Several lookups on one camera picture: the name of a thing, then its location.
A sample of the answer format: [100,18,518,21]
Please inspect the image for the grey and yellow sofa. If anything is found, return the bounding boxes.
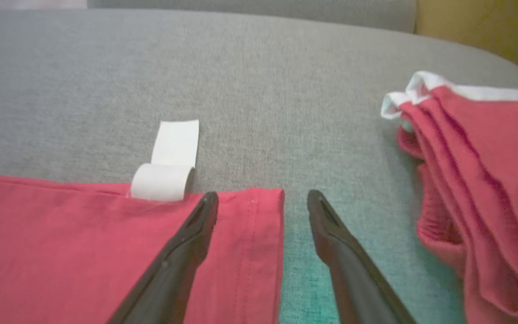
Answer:
[0,0,518,324]

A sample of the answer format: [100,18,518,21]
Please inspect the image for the red shorts with white trim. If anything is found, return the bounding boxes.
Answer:
[380,71,518,324]

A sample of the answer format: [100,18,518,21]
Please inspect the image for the red garment with white label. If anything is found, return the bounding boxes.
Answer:
[0,119,285,324]

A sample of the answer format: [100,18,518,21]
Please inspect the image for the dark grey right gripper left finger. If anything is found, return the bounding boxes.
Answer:
[108,192,219,324]

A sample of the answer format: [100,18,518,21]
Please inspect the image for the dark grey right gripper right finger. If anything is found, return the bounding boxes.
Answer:
[307,189,417,324]

